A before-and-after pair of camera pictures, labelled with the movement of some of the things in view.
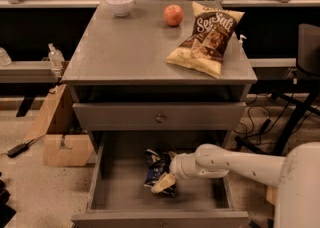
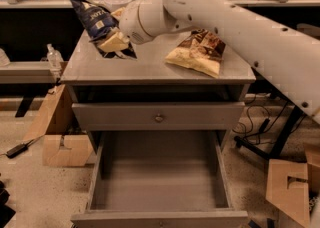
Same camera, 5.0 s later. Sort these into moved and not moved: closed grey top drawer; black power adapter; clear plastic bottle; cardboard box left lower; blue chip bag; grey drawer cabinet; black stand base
Moved: blue chip bag
Not moved: clear plastic bottle; cardboard box left lower; black stand base; black power adapter; closed grey top drawer; grey drawer cabinet
